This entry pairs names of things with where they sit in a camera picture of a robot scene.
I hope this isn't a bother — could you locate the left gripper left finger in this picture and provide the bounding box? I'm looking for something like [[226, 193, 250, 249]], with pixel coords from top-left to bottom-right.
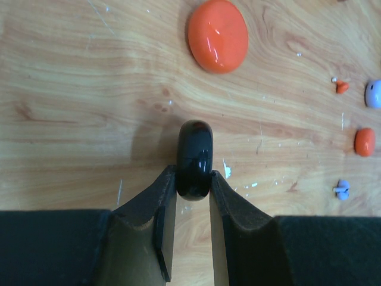
[[1, 166, 176, 285]]

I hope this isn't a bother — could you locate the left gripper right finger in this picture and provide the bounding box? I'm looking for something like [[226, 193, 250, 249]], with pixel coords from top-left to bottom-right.
[[210, 172, 380, 285]]

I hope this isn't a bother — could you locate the black earbud charging case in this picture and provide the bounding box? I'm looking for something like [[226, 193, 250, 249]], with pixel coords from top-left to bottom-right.
[[175, 120, 213, 201]]

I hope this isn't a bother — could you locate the orange earbud charging case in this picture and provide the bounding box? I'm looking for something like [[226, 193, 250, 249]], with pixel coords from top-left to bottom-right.
[[188, 1, 248, 74]]

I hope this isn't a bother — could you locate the lilac earbud charging case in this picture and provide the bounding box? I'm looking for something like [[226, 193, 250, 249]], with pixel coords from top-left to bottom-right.
[[365, 79, 381, 109]]

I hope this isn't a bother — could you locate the lilac earbud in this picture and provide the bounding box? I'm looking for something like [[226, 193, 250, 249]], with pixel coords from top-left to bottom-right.
[[333, 180, 350, 201]]

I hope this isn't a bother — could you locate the orange earbud near tray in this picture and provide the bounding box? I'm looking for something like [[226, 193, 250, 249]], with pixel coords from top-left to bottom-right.
[[331, 77, 349, 94]]

